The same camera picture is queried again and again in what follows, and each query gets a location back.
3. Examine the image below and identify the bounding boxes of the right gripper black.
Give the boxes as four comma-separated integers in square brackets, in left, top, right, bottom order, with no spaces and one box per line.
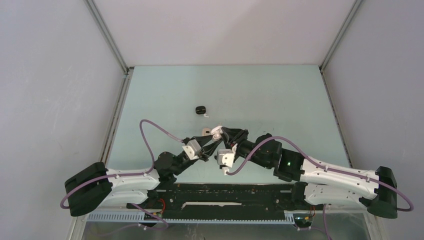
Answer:
[220,127,272,170]

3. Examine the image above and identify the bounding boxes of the white earbud charging case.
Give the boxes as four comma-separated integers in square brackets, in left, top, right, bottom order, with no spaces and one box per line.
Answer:
[210,125,223,141]

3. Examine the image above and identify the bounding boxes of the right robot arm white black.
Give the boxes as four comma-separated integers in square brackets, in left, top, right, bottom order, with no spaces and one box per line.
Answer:
[212,127,399,219]

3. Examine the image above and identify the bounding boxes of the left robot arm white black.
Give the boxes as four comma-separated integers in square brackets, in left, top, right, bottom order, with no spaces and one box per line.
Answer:
[60,135,222,217]

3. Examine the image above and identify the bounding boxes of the pink earbud charging case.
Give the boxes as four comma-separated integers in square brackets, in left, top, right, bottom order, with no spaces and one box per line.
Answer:
[201,128,211,136]

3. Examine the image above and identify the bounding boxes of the black earbud charging case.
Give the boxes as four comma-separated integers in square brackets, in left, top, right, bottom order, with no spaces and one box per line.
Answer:
[195,105,207,115]

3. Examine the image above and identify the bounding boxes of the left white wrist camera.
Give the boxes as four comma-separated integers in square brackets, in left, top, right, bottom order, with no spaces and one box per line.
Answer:
[182,139,202,161]

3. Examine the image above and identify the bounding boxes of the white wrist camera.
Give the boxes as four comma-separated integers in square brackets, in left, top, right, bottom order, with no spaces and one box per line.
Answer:
[216,149,236,175]
[182,139,202,161]

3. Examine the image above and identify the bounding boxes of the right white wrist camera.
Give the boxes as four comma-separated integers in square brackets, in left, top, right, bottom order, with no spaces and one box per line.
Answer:
[216,149,236,175]

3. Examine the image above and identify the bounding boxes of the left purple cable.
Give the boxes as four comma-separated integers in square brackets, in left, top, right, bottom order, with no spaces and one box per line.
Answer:
[59,119,185,231]

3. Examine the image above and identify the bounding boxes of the purple cable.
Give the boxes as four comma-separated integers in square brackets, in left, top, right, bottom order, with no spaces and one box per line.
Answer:
[225,135,415,240]
[59,119,185,231]

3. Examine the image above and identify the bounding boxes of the right aluminium frame post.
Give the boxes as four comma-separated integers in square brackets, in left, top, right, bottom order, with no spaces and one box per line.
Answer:
[319,0,365,74]

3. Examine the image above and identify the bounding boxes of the aluminium frame post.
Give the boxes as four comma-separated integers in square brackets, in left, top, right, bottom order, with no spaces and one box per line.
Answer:
[83,0,130,75]
[319,0,365,74]

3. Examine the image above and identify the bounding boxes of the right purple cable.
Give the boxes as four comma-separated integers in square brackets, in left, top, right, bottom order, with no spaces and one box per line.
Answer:
[225,135,415,240]

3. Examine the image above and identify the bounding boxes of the white cable duct strip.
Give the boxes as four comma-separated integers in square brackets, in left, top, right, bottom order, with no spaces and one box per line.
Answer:
[86,211,295,225]

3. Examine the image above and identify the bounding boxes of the left aluminium frame post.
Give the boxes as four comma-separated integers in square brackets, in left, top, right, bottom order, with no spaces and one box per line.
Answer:
[83,0,130,75]

